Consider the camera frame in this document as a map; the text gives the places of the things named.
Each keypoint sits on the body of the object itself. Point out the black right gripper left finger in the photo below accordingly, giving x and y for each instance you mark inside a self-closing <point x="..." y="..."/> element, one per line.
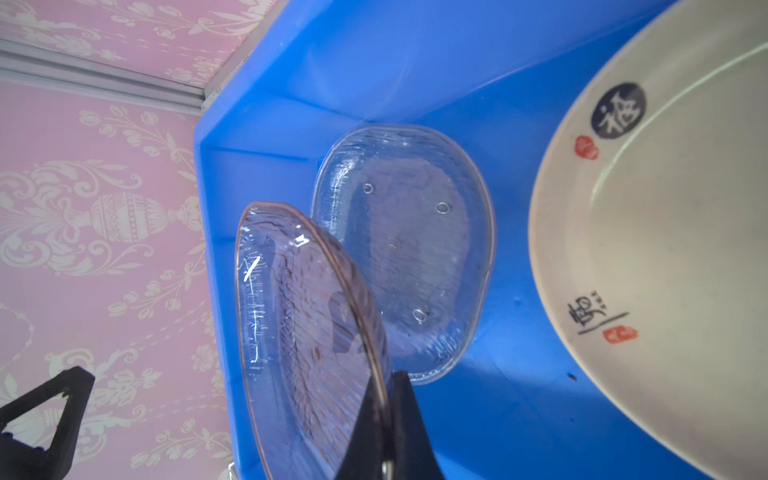
<point x="369" y="451"/>

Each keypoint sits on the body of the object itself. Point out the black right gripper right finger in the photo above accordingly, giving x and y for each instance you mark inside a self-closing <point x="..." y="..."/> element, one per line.
<point x="413" y="455"/>

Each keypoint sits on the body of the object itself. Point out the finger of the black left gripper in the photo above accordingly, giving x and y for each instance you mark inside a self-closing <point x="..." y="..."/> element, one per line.
<point x="40" y="428"/>

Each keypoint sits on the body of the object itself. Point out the pink glass plate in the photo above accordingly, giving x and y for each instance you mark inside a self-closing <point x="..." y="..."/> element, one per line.
<point x="312" y="344"/>

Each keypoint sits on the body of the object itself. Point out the clear glass plate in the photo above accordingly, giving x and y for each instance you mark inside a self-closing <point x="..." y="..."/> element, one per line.
<point x="414" y="213"/>

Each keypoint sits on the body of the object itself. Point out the cream plate with calligraphy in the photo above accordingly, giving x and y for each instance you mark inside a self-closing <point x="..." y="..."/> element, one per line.
<point x="648" y="233"/>

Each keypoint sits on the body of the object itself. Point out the blue plastic bin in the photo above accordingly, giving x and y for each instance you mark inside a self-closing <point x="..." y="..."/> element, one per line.
<point x="497" y="77"/>

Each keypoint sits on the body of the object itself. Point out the left aluminium corner post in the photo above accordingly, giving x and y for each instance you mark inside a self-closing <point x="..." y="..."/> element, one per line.
<point x="33" y="66"/>

